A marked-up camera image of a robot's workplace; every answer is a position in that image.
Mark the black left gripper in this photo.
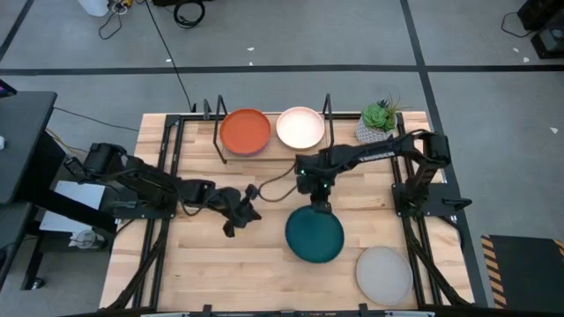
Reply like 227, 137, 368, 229
218, 185, 262, 238

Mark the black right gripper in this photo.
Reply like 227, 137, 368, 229
297, 169, 338, 214

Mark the dark teal plate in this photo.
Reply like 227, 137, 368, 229
285, 205, 345, 264

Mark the cream peach plate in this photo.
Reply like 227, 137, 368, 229
275, 106, 326, 151

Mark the orange plate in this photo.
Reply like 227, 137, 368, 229
219, 107, 272, 157

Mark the wooden shelf with black legs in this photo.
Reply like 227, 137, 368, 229
212, 93, 336, 165

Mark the grey plate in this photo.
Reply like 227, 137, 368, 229
355, 245, 414, 306

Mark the potted green succulent plant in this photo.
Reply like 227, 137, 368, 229
354, 94, 413, 145

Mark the clear plastic bag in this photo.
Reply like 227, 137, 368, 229
68, 228, 107, 250

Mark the white sheet under desk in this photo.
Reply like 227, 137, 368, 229
39, 180, 109, 234

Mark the black power brick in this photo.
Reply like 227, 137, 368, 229
63, 156, 87, 178

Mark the black mat with hazard stripes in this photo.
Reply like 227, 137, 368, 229
479, 234, 564, 309

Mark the black desk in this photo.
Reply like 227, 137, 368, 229
0, 90, 118, 291

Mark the white container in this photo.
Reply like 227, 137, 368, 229
78, 0, 110, 18

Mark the dark screen corner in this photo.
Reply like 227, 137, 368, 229
0, 78, 18, 99

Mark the black equipment base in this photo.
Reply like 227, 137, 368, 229
531, 26, 564, 61

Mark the black equipment case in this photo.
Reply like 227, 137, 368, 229
517, 0, 564, 32

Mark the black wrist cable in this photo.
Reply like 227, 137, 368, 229
256, 161, 305, 204

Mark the black metal table frame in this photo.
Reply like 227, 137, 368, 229
105, 99, 475, 317

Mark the long black floor cable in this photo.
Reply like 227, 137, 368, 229
144, 0, 197, 112

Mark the black desk cable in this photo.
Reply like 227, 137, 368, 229
53, 107, 140, 133

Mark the yellow cable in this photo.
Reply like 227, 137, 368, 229
46, 128, 89, 156

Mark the coiled black cable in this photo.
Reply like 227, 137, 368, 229
173, 0, 206, 30

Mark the looped thin black cable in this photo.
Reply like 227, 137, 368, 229
98, 9, 124, 41

